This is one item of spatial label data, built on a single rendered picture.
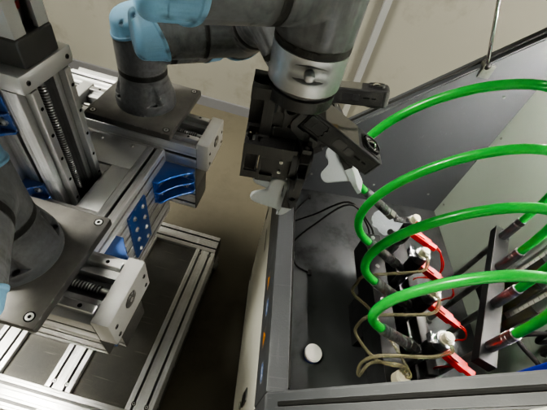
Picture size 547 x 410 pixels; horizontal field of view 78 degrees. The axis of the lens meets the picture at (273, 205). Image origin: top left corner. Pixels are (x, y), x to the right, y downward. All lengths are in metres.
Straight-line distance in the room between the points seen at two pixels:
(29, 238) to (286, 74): 0.47
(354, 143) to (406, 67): 2.08
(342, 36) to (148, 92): 0.67
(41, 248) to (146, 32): 0.37
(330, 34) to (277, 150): 0.13
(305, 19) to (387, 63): 2.15
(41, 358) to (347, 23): 1.45
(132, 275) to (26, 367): 0.91
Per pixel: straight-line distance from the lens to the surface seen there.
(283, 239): 0.80
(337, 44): 0.32
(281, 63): 0.34
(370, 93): 0.55
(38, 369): 1.54
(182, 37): 0.58
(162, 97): 0.94
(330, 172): 0.57
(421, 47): 2.43
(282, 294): 0.73
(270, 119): 0.38
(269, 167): 0.41
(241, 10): 0.28
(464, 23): 2.42
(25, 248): 0.65
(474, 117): 1.02
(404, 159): 1.05
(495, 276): 0.46
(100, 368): 1.48
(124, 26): 0.86
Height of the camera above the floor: 1.60
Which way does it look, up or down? 49 degrees down
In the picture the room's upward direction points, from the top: 15 degrees clockwise
